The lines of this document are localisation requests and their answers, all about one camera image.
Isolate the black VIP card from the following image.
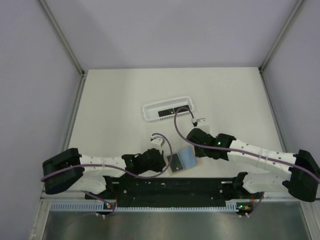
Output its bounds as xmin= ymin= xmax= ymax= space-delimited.
xmin=170 ymin=153 xmax=184 ymax=173

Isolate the beige card holder wallet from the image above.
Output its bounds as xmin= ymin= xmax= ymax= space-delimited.
xmin=167 ymin=146 xmax=203 ymax=176

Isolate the white plastic basket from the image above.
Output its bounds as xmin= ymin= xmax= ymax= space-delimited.
xmin=142 ymin=96 xmax=194 ymax=122

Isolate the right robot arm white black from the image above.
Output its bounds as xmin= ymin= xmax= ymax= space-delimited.
xmin=186 ymin=127 xmax=320 ymax=203

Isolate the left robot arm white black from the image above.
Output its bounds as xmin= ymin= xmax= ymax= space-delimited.
xmin=41 ymin=148 xmax=166 ymax=199

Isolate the black card in basket right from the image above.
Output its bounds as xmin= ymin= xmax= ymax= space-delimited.
xmin=173 ymin=105 xmax=190 ymax=114

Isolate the black card in basket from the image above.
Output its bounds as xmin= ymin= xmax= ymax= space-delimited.
xmin=158 ymin=108 xmax=175 ymax=118
xmin=173 ymin=105 xmax=190 ymax=114

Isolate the black card in basket left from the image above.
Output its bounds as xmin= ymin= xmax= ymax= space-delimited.
xmin=158 ymin=108 xmax=175 ymax=118

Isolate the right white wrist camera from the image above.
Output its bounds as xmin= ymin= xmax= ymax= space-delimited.
xmin=191 ymin=118 xmax=210 ymax=133

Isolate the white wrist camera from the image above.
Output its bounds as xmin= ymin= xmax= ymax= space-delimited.
xmin=191 ymin=118 xmax=210 ymax=133
xmin=150 ymin=134 xmax=166 ymax=149

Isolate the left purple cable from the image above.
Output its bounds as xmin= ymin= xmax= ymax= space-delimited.
xmin=40 ymin=132 xmax=173 ymax=217

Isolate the purple cable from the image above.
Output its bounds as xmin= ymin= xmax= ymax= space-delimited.
xmin=173 ymin=107 xmax=320 ymax=217
xmin=40 ymin=132 xmax=173 ymax=217

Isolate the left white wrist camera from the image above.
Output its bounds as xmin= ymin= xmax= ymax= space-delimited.
xmin=150 ymin=134 xmax=166 ymax=149

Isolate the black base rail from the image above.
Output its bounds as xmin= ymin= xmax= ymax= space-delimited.
xmin=97 ymin=177 xmax=262 ymax=208

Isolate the white slotted cable duct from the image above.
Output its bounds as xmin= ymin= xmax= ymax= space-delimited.
xmin=49 ymin=200 xmax=240 ymax=213

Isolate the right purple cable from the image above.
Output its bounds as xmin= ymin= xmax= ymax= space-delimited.
xmin=173 ymin=107 xmax=320 ymax=217

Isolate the right aluminium frame post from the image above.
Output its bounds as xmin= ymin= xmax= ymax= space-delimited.
xmin=258 ymin=0 xmax=306 ymax=75

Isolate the aluminium frame post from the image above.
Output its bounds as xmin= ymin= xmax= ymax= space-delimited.
xmin=258 ymin=0 xmax=306 ymax=75
xmin=37 ymin=0 xmax=85 ymax=76

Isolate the left aluminium frame post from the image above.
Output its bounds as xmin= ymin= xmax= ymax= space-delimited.
xmin=37 ymin=0 xmax=85 ymax=76

